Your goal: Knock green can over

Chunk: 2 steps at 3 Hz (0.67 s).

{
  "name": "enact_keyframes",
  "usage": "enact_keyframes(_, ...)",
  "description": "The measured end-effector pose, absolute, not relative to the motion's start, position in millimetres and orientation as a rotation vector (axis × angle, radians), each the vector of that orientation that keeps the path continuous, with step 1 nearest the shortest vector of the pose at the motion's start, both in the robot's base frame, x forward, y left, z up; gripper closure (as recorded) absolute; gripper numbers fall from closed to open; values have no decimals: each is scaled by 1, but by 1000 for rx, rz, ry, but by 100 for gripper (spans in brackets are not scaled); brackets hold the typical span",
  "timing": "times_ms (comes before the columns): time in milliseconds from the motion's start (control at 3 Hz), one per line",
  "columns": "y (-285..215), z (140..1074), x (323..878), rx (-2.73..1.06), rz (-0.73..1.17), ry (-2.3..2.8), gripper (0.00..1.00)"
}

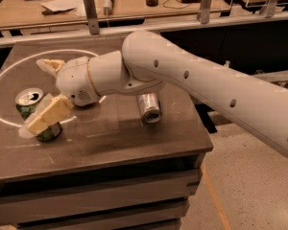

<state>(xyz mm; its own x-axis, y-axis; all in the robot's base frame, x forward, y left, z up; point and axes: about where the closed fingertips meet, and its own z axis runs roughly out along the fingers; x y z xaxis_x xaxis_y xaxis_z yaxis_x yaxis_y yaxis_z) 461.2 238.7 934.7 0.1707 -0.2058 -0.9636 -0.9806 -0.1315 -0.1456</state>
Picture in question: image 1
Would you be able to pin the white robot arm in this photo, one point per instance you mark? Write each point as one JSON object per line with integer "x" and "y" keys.
{"x": 144, "y": 63}

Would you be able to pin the green soda can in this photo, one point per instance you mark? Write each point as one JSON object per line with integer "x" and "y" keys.
{"x": 27, "y": 104}

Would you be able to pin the long wooden workbench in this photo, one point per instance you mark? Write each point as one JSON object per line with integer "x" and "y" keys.
{"x": 25, "y": 20}

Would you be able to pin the white paper sheets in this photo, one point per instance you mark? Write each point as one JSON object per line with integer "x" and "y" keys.
{"x": 57, "y": 6}

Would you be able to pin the right clear sanitizer bottle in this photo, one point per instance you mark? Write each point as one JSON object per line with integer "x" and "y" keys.
{"x": 227, "y": 63}

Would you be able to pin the silver blue energy drink can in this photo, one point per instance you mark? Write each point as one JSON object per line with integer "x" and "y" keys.
{"x": 149, "y": 107}

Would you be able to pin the right metal bracket post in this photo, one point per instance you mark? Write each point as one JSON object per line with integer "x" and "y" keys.
{"x": 272, "y": 0}

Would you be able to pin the grey handheld tool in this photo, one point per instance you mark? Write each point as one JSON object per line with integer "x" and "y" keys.
{"x": 108, "y": 7}

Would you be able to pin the grey low shelf beam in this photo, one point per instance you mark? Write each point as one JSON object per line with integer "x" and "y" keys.
{"x": 272, "y": 77}

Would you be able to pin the left metal bracket post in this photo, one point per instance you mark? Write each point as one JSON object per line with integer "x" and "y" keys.
{"x": 91, "y": 15}

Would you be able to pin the metal bracket post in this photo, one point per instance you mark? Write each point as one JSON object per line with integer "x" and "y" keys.
{"x": 272, "y": 0}
{"x": 91, "y": 15}
{"x": 207, "y": 2}

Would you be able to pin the dark wooden table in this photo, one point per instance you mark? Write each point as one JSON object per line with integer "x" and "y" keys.
{"x": 107, "y": 170}

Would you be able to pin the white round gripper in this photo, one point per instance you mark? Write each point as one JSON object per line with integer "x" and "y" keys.
{"x": 74, "y": 80}

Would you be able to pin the middle metal bracket post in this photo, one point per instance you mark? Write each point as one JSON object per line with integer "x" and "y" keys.
{"x": 207, "y": 2}

